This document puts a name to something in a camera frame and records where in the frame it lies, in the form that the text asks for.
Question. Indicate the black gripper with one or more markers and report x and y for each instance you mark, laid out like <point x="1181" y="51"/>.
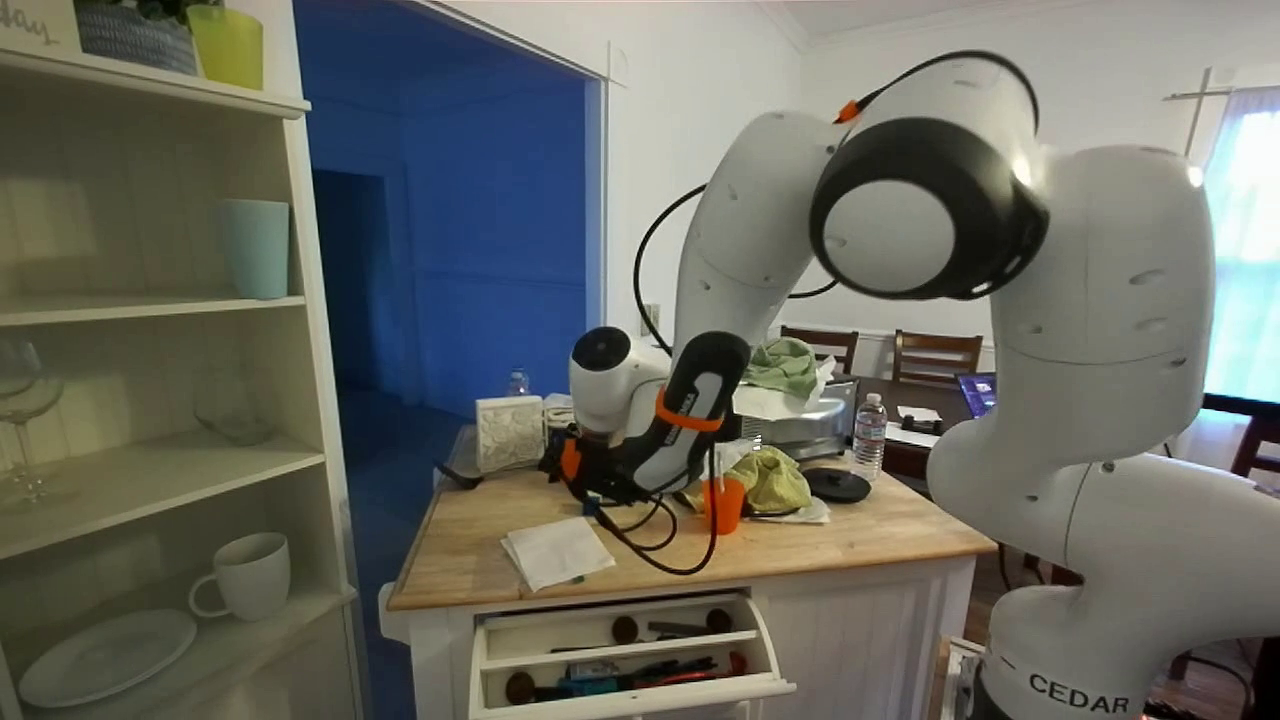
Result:
<point x="595" y="469"/>

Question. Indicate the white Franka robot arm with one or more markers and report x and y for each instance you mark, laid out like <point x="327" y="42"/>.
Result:
<point x="1106" y="374"/>

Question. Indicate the white cloth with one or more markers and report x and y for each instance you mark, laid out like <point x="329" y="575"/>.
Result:
<point x="559" y="555"/>

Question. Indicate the orange plastic cup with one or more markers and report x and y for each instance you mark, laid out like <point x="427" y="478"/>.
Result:
<point x="727" y="505"/>

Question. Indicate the yellow-green towel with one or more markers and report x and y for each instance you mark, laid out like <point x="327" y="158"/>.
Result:
<point x="779" y="483"/>

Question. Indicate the white tilt-out drawer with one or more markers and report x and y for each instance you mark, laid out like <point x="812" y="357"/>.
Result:
<point x="625" y="656"/>

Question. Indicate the green leafy centerpiece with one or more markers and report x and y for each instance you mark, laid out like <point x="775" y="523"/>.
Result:
<point x="786" y="365"/>

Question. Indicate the wooden dining chair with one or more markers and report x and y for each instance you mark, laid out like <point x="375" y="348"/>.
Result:
<point x="936" y="357"/>
<point x="828" y="344"/>

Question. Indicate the clear water bottle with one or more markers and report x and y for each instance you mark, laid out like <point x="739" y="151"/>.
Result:
<point x="870" y="429"/>

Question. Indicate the white island with wooden top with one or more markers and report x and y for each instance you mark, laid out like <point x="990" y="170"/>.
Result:
<point x="854" y="603"/>

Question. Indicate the white ceramic mug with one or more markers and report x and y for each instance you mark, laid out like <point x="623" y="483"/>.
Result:
<point x="251" y="576"/>

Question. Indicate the clear glass bowl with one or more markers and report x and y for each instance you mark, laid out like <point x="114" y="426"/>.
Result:
<point x="233" y="410"/>

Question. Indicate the pale teal cup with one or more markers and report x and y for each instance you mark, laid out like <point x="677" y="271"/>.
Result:
<point x="259" y="244"/>

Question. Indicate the white open shelf unit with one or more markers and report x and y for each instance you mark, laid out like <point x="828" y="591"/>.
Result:
<point x="144" y="441"/>

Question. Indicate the white ceramic plate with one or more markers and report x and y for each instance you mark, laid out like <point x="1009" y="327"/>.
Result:
<point x="105" y="656"/>

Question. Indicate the yellow-green pot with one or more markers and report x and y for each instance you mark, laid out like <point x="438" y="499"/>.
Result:
<point x="228" y="47"/>

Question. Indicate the clear wine glass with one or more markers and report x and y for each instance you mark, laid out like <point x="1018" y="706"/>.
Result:
<point x="25" y="400"/>

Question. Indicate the potted green plant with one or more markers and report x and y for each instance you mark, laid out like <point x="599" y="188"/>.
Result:
<point x="132" y="35"/>

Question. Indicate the white sign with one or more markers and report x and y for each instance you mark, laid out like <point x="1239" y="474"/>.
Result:
<point x="33" y="20"/>

